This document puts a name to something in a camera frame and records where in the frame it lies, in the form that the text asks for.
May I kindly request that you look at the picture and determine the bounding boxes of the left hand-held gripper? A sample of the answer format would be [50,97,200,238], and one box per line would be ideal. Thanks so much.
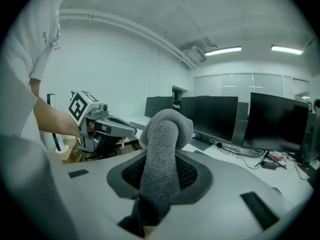
[68,90,138,155]

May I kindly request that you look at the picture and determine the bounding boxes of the white ceiling pipes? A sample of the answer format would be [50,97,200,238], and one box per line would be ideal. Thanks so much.
[59,8,197,70]

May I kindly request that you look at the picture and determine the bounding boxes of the cardboard box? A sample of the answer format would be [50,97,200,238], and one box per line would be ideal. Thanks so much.
[62,143,85,164]

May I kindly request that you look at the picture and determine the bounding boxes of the person in white shirt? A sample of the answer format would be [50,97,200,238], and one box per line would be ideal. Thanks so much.
[0,0,65,155]

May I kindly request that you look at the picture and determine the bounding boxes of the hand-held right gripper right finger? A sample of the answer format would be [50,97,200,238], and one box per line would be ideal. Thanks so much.
[174,152,214,205]

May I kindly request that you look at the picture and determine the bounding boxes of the person's left forearm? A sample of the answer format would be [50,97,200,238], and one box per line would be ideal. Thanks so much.
[29,78,83,139]

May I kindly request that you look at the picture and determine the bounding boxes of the person's left hand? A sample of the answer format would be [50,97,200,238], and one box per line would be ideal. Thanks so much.
[86,120,111,136]

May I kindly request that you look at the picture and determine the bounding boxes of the ceiling strip light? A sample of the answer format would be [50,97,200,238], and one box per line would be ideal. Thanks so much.
[271,44,305,57]
[204,45,243,57]

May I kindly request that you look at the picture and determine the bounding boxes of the ceiling air conditioner unit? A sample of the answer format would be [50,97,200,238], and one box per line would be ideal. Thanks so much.
[191,46,208,63]

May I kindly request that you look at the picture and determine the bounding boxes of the black power adapter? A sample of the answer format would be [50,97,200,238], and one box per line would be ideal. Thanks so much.
[261,160,279,171]

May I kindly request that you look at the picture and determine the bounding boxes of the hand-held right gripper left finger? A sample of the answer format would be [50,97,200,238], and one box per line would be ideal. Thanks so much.
[106,153,148,198]

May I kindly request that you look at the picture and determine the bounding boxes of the black keyboard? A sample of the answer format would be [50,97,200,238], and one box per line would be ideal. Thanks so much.
[128,120,151,131]

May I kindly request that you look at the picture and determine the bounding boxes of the black monitor with thin-legged stand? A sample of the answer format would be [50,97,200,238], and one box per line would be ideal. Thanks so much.
[241,91,310,170]

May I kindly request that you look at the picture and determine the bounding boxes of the tangled black cable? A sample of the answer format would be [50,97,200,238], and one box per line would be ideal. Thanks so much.
[211,140,266,169]

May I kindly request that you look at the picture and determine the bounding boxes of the frosted glass partition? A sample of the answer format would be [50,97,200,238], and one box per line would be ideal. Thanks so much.
[192,72,310,100]

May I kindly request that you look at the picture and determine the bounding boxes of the black monitor with flat base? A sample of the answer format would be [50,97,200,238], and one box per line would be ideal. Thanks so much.
[180,95,239,151]

